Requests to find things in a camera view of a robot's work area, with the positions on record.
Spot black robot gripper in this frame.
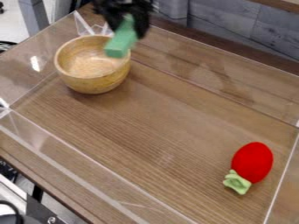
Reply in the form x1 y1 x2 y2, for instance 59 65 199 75
93 0 154 39

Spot black bracket with bolt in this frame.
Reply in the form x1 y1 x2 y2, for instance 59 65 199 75
23 196 67 224

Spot red plush strawberry toy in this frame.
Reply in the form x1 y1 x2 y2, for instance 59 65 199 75
223 142 275 195

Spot brown wooden bowl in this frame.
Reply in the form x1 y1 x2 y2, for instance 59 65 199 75
54 35 131 95

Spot black table leg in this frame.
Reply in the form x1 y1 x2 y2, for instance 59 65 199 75
33 185 43 203

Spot green rectangular stick block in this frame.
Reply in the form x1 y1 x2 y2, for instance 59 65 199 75
105 15 138 59

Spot clear acrylic tray walls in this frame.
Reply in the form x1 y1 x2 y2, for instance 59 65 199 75
0 17 299 224

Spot black cable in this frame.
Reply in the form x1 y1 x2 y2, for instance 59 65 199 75
0 199 25 224

